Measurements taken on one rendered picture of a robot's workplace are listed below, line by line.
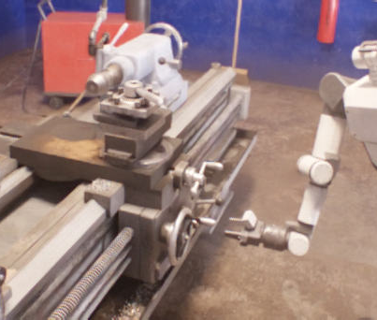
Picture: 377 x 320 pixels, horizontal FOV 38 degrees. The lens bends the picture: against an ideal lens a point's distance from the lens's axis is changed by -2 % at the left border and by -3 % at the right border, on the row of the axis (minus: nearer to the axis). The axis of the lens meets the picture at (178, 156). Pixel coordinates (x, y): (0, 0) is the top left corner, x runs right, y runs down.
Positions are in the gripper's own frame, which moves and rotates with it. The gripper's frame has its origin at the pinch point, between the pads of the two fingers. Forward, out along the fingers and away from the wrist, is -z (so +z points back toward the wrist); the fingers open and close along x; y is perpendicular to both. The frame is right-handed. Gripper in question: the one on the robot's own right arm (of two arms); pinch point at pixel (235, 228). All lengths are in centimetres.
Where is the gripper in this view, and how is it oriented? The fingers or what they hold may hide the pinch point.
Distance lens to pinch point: 195.9
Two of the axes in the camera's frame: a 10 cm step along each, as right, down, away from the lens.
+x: -3.4, 6.5, -6.8
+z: 9.4, 1.9, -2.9
